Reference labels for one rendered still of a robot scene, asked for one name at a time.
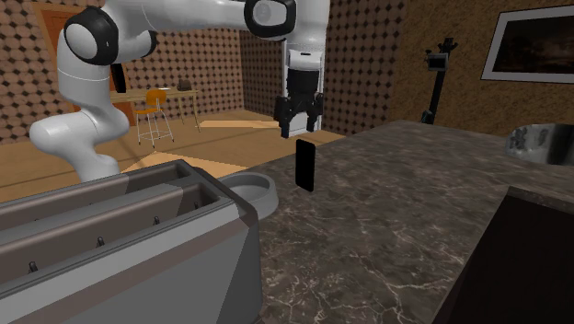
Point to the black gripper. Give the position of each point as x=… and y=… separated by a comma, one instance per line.
x=303, y=87

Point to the grey toaster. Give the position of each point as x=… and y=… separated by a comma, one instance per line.
x=134, y=251

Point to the grey bowl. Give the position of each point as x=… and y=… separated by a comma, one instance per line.
x=258, y=197

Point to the black coat stand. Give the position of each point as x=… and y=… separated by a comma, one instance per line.
x=436, y=89

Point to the white cabinet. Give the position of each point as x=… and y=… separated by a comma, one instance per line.
x=299, y=128

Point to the black phone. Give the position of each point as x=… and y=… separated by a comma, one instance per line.
x=305, y=164

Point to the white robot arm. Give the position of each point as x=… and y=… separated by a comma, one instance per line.
x=89, y=116

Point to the framed dark wall picture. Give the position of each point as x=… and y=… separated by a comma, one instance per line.
x=536, y=47

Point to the orange chair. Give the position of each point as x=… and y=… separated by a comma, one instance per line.
x=154, y=107

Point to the orange door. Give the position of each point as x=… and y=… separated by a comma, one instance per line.
x=50, y=27

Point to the wooden table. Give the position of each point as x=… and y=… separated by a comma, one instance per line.
x=179, y=93

